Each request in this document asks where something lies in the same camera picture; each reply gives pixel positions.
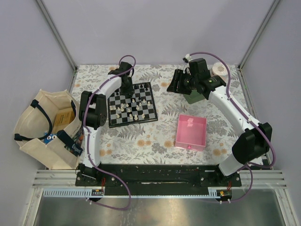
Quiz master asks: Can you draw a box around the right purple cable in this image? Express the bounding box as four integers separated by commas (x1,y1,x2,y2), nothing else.
182,51,277,204

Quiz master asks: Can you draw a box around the pink plastic box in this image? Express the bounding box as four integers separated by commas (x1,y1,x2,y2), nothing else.
174,114,207,151

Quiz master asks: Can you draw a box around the green plastic box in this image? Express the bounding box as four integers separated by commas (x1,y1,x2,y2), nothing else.
183,90,205,104

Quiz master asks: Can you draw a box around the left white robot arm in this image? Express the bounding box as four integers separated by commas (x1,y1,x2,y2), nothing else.
79,62,134,168

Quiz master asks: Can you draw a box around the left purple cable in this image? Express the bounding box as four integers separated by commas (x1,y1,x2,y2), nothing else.
82,55,137,209

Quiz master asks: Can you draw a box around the floral tablecloth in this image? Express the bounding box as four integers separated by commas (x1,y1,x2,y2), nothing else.
70,64,264,165

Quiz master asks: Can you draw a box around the purple cable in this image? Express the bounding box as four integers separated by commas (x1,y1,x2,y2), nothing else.
82,55,137,209
182,51,277,204

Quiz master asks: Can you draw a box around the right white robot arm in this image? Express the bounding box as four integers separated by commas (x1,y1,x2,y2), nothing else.
167,58,272,186

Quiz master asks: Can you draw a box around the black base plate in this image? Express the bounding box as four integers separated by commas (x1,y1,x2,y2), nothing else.
75,164,242,187

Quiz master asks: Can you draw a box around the black and grey chessboard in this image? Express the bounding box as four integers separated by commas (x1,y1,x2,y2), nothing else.
108,82,158,128

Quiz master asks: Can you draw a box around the beige tote bag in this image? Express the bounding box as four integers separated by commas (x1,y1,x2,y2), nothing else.
14,90,83,170

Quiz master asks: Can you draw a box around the tape roll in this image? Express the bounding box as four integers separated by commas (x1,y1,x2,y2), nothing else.
211,62,228,82

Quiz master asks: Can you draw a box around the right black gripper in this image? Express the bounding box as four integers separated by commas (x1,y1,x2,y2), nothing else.
166,69,198,96

